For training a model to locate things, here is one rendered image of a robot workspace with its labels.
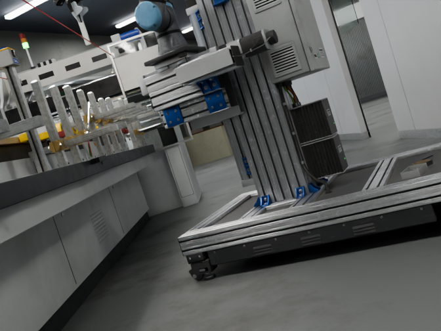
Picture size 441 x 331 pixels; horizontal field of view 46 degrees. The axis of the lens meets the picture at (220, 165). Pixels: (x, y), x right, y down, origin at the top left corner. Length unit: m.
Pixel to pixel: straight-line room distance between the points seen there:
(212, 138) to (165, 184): 6.15
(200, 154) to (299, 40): 9.39
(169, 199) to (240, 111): 3.06
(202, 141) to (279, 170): 9.12
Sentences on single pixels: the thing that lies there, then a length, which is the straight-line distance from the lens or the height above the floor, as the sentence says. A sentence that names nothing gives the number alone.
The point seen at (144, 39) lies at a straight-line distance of 5.31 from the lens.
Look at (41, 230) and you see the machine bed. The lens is 2.61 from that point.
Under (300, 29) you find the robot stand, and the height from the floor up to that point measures 0.94.
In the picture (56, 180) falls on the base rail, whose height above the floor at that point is 0.65.
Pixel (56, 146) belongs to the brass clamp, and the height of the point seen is 0.80.
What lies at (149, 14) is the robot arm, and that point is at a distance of 2.34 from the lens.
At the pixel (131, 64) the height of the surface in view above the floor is 1.51.
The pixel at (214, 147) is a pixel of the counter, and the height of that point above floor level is 0.27.
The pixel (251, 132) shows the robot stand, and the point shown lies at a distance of 2.51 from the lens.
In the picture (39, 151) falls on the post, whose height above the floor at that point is 0.79.
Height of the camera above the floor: 0.65
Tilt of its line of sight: 4 degrees down
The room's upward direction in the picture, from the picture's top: 18 degrees counter-clockwise
